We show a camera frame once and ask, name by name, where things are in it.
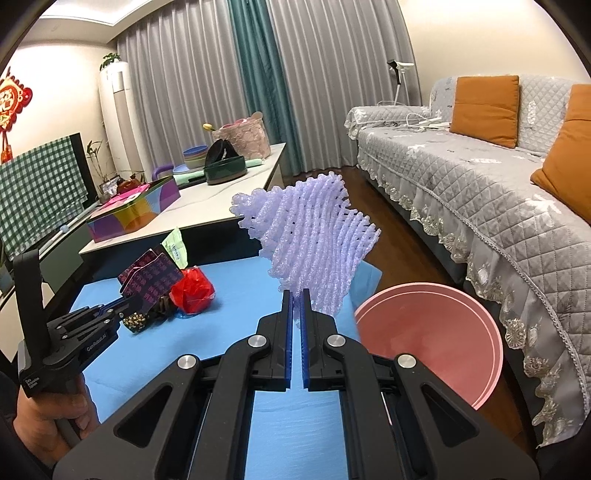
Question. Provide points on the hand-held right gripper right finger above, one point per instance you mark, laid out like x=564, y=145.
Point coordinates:
x=304, y=355

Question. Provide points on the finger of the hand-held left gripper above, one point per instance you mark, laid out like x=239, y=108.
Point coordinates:
x=124, y=321
x=124, y=305

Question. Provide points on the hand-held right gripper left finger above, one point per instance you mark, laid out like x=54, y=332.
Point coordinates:
x=290, y=350

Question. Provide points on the black gold-patterned wrapper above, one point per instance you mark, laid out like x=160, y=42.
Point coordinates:
x=136, y=321

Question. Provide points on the maroon patterned packet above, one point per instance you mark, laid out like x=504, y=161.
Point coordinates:
x=152, y=277

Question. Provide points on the small red plastic bag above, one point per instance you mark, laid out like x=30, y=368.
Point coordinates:
x=191, y=293

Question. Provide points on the green snack packet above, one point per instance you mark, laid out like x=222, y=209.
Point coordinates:
x=175, y=249

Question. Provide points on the purple foam net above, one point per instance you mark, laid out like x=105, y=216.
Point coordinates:
x=314, y=230

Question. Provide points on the pink plastic basin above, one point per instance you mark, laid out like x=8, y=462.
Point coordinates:
x=429, y=341

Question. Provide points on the person's left hand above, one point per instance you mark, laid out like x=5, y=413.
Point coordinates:
x=46, y=424

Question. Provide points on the blue table mat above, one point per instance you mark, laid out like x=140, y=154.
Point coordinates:
x=231, y=314

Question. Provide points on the television cabinet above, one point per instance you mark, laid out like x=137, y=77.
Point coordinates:
x=69, y=240

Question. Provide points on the colourful rectangular box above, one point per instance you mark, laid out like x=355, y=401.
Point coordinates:
x=124, y=217

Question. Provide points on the white rod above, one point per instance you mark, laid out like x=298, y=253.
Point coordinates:
x=64, y=227

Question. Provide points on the red teapot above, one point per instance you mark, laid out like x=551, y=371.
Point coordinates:
x=129, y=184

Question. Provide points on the green checked cloth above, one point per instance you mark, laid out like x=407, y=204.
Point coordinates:
x=41, y=194

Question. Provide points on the mint green mat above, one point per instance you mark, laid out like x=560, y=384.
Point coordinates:
x=189, y=179

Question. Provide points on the white-topped coffee table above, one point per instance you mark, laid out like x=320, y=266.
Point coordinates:
x=221, y=194

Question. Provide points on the black television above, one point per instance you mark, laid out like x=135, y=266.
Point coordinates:
x=85, y=161

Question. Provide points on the potted bamboo plant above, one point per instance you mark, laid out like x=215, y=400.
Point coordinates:
x=94, y=157

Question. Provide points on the stack of coloured bowls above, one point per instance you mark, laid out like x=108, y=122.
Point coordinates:
x=194, y=157

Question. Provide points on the dark green bowl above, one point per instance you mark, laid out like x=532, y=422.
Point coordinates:
x=224, y=173

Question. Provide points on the black round lid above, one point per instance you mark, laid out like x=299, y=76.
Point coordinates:
x=217, y=152

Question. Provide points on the white standing air conditioner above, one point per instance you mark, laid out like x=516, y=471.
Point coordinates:
x=120, y=120

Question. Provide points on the pink patterned basket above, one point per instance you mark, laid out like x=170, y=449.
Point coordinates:
x=249, y=138

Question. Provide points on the sofa with grey quilted cover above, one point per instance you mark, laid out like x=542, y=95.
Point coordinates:
x=461, y=184

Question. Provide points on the grey curtain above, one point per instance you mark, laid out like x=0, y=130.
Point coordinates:
x=184, y=69

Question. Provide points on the small leafy plant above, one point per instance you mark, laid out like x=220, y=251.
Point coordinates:
x=111, y=61

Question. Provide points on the teal curtain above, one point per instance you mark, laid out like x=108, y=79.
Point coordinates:
x=258, y=69

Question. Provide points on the white floor lamp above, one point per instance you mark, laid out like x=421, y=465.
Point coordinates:
x=397, y=78

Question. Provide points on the orange cushion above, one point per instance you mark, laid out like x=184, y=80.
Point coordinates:
x=485, y=110
x=568, y=157

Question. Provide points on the small photo frame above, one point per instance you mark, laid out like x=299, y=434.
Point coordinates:
x=108, y=187

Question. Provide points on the red knot wall ornament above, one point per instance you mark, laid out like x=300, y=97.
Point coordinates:
x=11, y=99

